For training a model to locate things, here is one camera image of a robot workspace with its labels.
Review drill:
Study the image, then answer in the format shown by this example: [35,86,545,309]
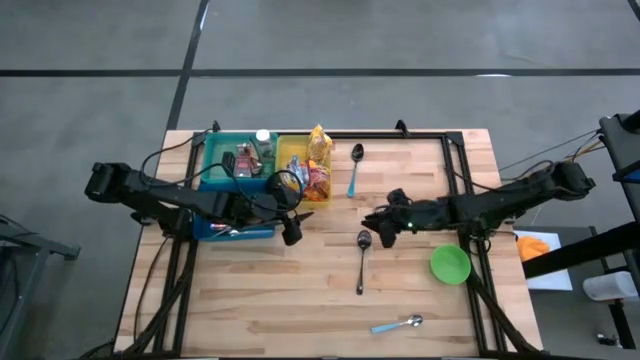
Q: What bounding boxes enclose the yellow plastic bin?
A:
[274,137,334,210]

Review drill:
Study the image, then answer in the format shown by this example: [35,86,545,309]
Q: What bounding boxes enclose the orange cloth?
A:
[517,235,551,263]

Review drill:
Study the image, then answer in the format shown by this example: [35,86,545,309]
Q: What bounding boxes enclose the green plastic bowl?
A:
[430,244,472,286]

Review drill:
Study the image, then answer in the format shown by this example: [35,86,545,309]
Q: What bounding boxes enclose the silver metal spoon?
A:
[227,225,276,238]

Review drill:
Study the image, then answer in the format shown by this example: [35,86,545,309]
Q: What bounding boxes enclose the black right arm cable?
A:
[452,159,555,195]

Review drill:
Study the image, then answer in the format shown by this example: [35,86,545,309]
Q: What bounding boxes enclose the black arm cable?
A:
[452,159,555,195]
[140,128,304,214]

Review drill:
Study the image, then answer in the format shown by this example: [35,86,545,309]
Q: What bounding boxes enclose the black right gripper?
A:
[360,187,452,249]

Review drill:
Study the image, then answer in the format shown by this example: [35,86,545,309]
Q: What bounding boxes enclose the dark teal plastic bin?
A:
[192,180,277,242]

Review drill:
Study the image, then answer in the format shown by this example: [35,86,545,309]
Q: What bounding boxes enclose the spoon with light-blue handle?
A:
[370,313,424,335]

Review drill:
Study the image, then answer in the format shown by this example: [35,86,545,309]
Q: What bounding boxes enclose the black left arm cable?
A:
[140,128,304,214]

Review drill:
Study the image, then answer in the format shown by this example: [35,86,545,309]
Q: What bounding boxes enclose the white paper sheet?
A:
[513,229,574,292]

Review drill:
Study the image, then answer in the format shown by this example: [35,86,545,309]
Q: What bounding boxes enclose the grey metal table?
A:
[0,214,82,360]

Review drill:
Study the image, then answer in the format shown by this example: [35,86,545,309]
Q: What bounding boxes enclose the green plastic bin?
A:
[200,131,279,191]

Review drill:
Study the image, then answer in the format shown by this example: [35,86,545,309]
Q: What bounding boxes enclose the patterned red spice tin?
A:
[233,152,254,179]

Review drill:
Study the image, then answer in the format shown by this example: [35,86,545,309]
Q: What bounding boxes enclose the yellow snack packet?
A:
[305,124,334,164]

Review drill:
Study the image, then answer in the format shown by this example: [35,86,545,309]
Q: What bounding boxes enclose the black spoon blue handle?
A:
[345,143,366,199]

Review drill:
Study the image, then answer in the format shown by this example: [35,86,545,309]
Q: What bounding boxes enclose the orange snack packet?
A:
[304,180,332,203]

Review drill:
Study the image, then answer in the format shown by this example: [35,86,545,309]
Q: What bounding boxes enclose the white-lidded glass jar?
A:
[255,128,274,156]

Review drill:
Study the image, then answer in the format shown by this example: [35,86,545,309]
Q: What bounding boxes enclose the black equipment stand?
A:
[522,110,640,351]

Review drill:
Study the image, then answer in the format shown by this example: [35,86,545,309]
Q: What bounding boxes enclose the black metal spoon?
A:
[355,229,373,296]

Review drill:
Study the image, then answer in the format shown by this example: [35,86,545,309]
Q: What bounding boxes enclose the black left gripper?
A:
[233,172,316,247]

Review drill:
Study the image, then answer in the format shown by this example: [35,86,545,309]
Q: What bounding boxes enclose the black table frame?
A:
[119,119,544,360]

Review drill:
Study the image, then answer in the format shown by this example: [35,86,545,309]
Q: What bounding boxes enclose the white plastic container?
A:
[582,270,640,303]

